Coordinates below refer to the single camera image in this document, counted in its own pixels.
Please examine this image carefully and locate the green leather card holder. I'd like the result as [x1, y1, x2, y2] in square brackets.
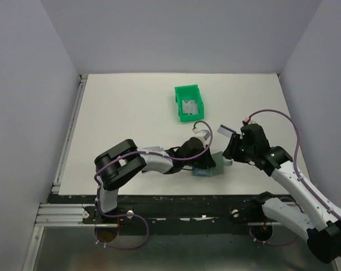
[192, 151, 233, 177]

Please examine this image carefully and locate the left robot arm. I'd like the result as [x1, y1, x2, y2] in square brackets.
[94, 137, 216, 223]

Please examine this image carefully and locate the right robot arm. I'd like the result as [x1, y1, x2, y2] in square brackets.
[222, 123, 341, 264]

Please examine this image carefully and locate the silver card near right gripper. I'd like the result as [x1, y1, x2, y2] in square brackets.
[217, 124, 236, 138]

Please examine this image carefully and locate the patterned credit card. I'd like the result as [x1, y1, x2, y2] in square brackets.
[143, 146, 164, 152]

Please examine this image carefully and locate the silver card in bin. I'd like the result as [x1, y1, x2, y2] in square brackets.
[182, 99, 200, 115]

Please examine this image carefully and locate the green plastic bin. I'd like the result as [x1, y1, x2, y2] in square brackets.
[174, 85, 204, 123]

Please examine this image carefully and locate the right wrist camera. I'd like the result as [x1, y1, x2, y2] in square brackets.
[242, 118, 256, 126]

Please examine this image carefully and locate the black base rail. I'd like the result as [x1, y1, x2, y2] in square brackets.
[47, 194, 275, 241]

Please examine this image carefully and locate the left aluminium frame extrusion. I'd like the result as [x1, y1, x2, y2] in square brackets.
[20, 73, 89, 271]

